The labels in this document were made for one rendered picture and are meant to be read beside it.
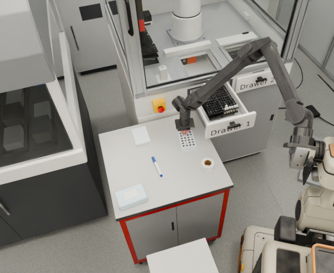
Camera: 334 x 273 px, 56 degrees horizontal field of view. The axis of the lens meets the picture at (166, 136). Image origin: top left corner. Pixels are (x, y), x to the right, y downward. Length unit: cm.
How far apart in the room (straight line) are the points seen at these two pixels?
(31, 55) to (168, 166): 88
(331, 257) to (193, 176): 71
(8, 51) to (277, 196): 205
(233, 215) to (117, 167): 105
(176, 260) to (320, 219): 67
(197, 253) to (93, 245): 109
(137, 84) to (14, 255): 152
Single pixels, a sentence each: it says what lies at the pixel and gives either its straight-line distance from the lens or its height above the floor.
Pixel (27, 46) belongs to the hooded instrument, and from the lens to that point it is 131.
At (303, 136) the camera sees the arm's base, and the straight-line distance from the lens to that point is 130.
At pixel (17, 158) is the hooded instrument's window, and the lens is 172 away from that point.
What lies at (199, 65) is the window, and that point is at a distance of 184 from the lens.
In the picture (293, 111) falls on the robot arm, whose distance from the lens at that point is 132.
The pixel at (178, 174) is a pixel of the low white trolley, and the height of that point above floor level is 76.
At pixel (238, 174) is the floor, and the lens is 264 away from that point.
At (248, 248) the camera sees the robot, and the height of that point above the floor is 27.
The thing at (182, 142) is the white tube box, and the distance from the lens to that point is 177.
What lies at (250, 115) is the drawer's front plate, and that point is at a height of 92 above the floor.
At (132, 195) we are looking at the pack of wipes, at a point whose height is 81.
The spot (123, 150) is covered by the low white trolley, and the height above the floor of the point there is 76.
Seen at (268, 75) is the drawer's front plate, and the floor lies 91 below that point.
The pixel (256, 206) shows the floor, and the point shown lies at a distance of 251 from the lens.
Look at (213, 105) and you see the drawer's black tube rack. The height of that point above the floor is 87.
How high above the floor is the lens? 216
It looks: 49 degrees down
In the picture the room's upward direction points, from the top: 4 degrees counter-clockwise
